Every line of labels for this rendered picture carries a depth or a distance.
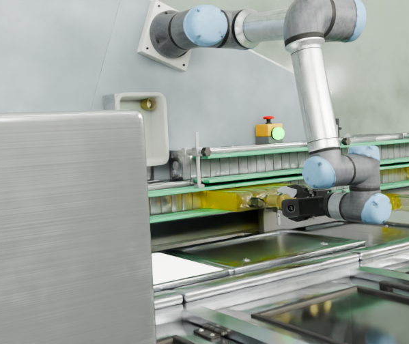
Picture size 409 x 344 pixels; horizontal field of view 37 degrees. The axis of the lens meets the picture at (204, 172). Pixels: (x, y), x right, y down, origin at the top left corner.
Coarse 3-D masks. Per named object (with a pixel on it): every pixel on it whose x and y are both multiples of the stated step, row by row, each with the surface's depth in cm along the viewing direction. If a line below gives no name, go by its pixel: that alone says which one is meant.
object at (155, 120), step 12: (120, 96) 180; (132, 96) 183; (144, 96) 186; (156, 96) 189; (120, 108) 188; (132, 108) 191; (156, 108) 192; (144, 120) 193; (156, 120) 193; (156, 132) 193; (156, 144) 194; (168, 144) 190; (156, 156) 194; (168, 156) 190
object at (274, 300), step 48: (192, 240) 203; (384, 240) 192; (192, 288) 133; (240, 288) 138; (288, 288) 141; (336, 288) 141; (384, 288) 138; (192, 336) 113; (240, 336) 108; (288, 336) 105; (336, 336) 110; (384, 336) 109
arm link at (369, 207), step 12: (348, 192) 156; (360, 192) 149; (372, 192) 149; (348, 204) 152; (360, 204) 149; (372, 204) 147; (384, 204) 148; (348, 216) 153; (360, 216) 150; (372, 216) 147; (384, 216) 148
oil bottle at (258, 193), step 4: (224, 188) 193; (228, 188) 191; (232, 188) 190; (236, 188) 190; (240, 188) 189; (244, 188) 188; (248, 188) 188; (252, 188) 187; (256, 188) 186; (252, 192) 181; (256, 192) 180; (260, 192) 180; (264, 192) 181; (256, 196) 180; (260, 196) 180; (256, 208) 181; (260, 208) 182
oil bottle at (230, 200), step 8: (200, 192) 193; (208, 192) 189; (216, 192) 185; (224, 192) 183; (232, 192) 180; (240, 192) 178; (248, 192) 178; (208, 200) 189; (216, 200) 186; (224, 200) 183; (232, 200) 179; (240, 200) 177; (216, 208) 186; (224, 208) 183; (232, 208) 180; (240, 208) 177; (248, 208) 177
